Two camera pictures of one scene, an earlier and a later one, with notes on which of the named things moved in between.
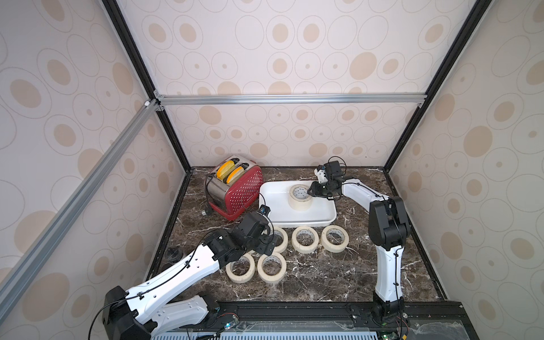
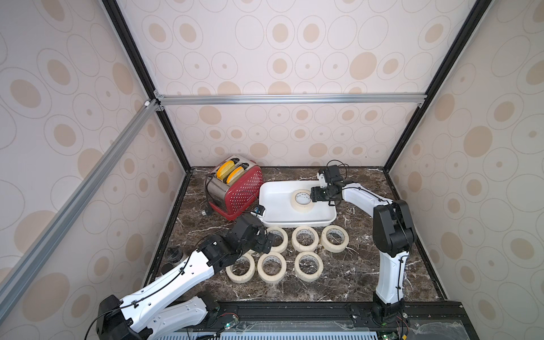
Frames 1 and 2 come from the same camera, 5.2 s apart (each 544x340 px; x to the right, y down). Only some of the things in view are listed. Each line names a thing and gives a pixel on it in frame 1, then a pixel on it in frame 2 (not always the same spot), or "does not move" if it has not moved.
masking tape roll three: (304, 239) does not move
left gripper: (264, 246) does not move
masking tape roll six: (272, 269) does not move
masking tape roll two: (299, 198) → (308, 266)
